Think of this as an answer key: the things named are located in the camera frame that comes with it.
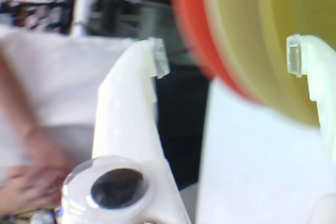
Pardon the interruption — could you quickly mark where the googly eye sticker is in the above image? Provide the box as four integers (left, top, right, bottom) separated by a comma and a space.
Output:
61, 155, 155, 218

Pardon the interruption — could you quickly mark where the orange plastic plate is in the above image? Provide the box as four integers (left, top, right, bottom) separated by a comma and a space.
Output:
169, 0, 263, 105

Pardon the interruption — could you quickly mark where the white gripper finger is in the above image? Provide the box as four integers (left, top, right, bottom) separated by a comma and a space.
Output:
61, 37, 192, 224
286, 34, 336, 161

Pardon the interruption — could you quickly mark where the person's bare forearm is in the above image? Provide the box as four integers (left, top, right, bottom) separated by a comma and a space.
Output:
0, 48, 69, 172

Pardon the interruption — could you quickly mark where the person's bare hand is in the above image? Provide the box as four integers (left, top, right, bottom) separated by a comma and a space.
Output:
0, 161, 69, 214

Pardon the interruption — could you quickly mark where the yellow plastic plate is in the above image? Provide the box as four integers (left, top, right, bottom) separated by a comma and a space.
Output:
202, 0, 336, 130

